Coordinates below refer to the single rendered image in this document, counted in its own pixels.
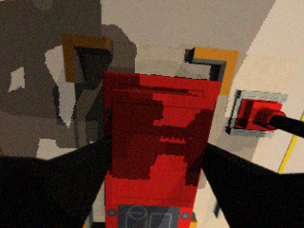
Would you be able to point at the yellow rectangular outline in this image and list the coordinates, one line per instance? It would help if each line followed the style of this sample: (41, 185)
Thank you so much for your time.
(289, 150)

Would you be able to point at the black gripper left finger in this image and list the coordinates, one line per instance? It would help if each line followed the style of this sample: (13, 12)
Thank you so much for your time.
(58, 192)

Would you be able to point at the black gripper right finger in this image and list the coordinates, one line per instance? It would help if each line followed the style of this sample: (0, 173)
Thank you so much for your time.
(253, 196)

